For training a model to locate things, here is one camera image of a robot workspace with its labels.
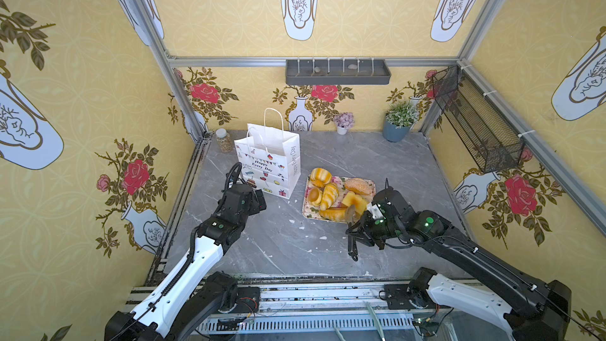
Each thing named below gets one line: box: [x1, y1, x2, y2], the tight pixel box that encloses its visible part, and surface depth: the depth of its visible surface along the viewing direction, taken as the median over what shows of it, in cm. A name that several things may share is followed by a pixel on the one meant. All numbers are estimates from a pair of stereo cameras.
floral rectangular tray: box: [301, 175, 377, 224], surface depth 95 cm
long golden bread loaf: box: [318, 206, 348, 223], surface depth 89 cm
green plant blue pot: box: [382, 102, 418, 143], surface depth 112 cm
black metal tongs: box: [346, 204, 359, 263], surface depth 69 cm
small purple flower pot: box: [332, 112, 355, 135], surface depth 119 cm
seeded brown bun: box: [344, 177, 373, 195], surface depth 97 cm
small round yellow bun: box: [307, 186, 323, 207], surface depth 92 cm
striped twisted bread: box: [319, 182, 340, 211], surface depth 92 cm
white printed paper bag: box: [234, 107, 301, 200], surface depth 89 cm
